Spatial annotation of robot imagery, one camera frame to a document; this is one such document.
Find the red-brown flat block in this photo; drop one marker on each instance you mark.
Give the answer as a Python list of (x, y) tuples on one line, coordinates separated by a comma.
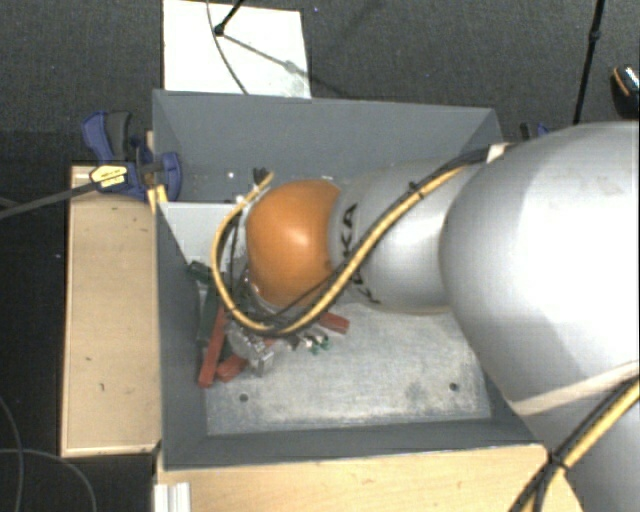
[(229, 370), (211, 357), (336, 323)]

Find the dark green flat block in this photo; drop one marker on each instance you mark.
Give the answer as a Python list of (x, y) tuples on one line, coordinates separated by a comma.
[(199, 271), (205, 320)]

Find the grey metal bin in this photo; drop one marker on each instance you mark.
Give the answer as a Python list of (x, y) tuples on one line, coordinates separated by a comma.
[(380, 370)]

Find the pale wood flat board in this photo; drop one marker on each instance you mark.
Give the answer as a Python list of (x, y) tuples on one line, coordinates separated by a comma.
[(110, 325)]

